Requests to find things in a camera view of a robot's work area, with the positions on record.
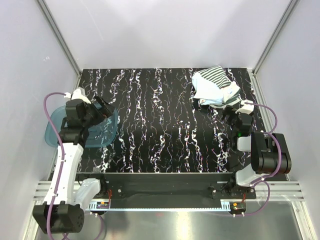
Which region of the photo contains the left electronics board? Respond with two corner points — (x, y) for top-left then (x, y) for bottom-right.
(96, 201), (110, 209)

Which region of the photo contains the aluminium frame rail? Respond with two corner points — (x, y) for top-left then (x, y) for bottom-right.
(32, 181), (306, 212)

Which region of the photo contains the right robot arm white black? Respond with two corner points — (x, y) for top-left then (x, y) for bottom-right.
(221, 100), (292, 199)

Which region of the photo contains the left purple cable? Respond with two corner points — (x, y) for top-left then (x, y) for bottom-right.
(43, 91), (107, 240)

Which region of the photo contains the electronics board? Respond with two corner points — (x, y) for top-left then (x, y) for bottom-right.
(96, 201), (110, 209)
(231, 202), (247, 212)

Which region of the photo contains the blue transparent plastic container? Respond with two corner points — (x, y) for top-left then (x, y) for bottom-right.
(44, 105), (118, 148)

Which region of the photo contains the green white striped towel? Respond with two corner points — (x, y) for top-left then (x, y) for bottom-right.
(194, 65), (241, 109)

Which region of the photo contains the right electronics board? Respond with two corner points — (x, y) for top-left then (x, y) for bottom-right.
(231, 202), (247, 212)

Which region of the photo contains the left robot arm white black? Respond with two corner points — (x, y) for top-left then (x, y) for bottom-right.
(32, 87), (118, 240)

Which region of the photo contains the light blue towel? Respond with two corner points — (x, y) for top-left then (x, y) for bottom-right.
(191, 73), (224, 105)

